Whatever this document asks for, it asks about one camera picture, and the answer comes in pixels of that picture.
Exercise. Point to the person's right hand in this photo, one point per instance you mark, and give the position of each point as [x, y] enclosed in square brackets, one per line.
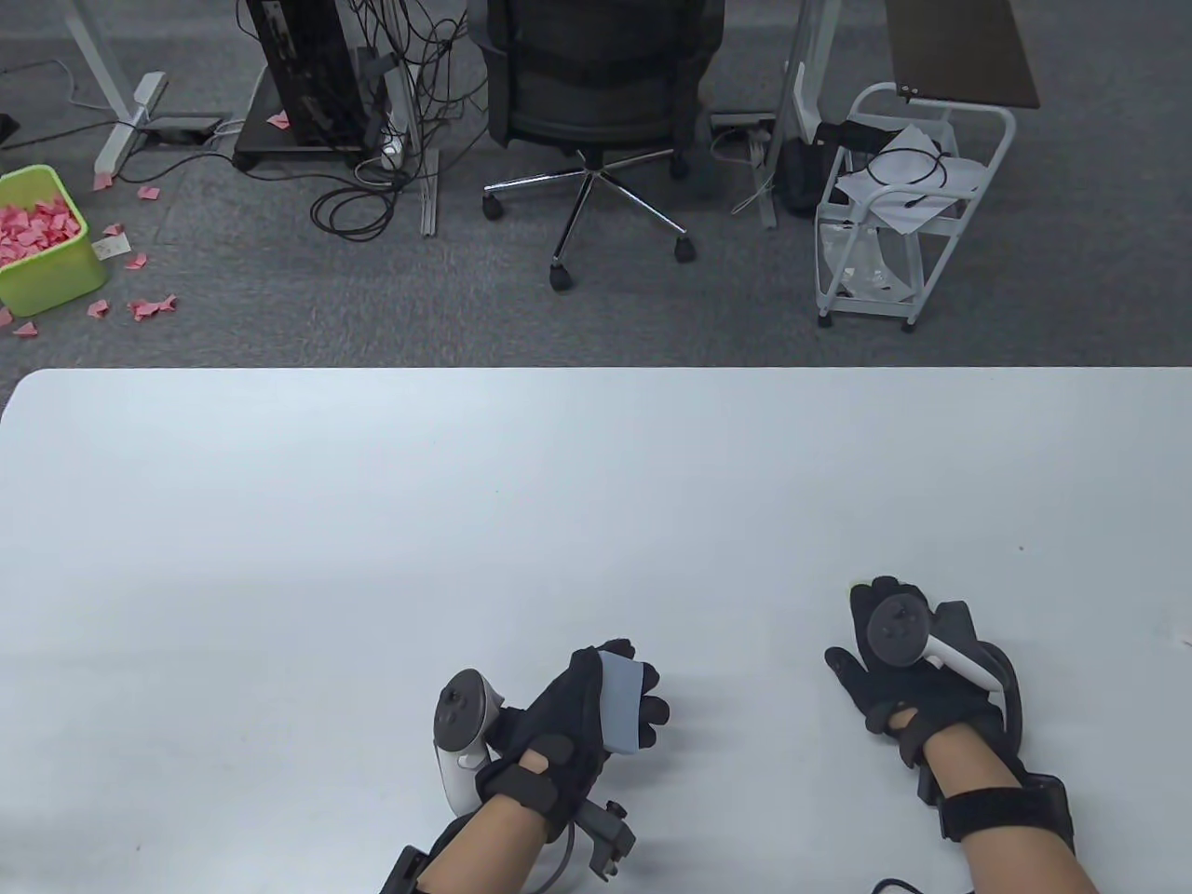
[917, 694]

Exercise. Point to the person's left hand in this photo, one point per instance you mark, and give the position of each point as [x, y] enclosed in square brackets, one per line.
[554, 722]

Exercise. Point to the person's left fingers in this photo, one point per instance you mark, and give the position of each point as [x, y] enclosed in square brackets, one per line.
[656, 712]

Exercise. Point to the person's right thumb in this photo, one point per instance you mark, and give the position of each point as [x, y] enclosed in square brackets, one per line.
[846, 667]

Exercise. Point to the light blue paper card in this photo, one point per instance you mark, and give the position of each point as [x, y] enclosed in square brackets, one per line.
[619, 698]

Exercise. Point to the person's left forearm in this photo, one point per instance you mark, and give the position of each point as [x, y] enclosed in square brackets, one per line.
[489, 852]

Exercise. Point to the person's right forearm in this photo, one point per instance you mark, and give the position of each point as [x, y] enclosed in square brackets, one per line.
[1006, 838]

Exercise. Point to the grey white right wrist controller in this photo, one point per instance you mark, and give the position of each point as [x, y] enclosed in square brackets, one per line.
[899, 631]

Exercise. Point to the grey white wrist controller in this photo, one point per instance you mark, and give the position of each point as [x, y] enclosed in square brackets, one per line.
[458, 722]
[899, 631]

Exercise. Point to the grey white left wrist controller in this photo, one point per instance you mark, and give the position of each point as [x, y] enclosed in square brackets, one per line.
[458, 722]

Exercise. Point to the black right wrist band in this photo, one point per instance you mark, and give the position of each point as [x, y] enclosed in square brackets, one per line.
[1010, 808]

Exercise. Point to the black wrist band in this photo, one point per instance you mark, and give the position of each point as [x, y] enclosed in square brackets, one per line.
[1010, 808]
[402, 871]

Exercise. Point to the black left wrist band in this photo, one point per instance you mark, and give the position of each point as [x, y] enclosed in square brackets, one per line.
[402, 871]

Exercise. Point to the clear plastic bag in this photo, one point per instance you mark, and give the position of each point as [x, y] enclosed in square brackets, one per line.
[871, 265]

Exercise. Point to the white paper sheets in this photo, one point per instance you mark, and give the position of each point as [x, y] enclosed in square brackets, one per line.
[899, 200]

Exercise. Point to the black bag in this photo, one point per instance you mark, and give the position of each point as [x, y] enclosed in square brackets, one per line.
[799, 182]

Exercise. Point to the white metal cart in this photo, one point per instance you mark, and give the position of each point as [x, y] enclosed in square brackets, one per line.
[968, 186]

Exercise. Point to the black device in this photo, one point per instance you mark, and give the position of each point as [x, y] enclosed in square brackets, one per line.
[852, 133]

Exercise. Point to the grey power strip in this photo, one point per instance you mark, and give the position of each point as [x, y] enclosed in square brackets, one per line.
[740, 121]

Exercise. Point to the white desk leg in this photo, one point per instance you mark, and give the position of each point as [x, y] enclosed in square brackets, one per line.
[792, 93]
[126, 116]
[421, 177]

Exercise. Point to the brown wooden board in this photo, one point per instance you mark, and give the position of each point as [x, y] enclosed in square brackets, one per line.
[959, 51]

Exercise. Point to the white power strip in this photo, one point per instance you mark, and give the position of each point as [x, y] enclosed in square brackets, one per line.
[393, 144]

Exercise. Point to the black office chair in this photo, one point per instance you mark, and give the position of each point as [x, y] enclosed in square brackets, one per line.
[596, 84]

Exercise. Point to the scattered pink paper scraps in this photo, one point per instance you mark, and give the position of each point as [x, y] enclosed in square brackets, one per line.
[149, 307]

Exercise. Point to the black wheeled computer stand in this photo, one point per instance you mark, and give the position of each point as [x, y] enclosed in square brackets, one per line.
[256, 140]

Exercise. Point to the white paper tag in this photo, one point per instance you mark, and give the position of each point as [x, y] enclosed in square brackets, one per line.
[112, 248]

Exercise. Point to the black computer tower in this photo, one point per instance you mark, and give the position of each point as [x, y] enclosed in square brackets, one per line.
[303, 65]

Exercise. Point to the green plastic bin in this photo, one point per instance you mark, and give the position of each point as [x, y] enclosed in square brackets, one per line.
[56, 275]

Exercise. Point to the black power strip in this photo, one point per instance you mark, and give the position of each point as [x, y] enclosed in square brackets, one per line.
[184, 129]

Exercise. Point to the pile of pink paper pieces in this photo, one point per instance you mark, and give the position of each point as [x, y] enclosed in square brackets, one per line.
[33, 228]

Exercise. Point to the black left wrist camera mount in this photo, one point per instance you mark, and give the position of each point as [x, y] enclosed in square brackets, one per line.
[607, 838]

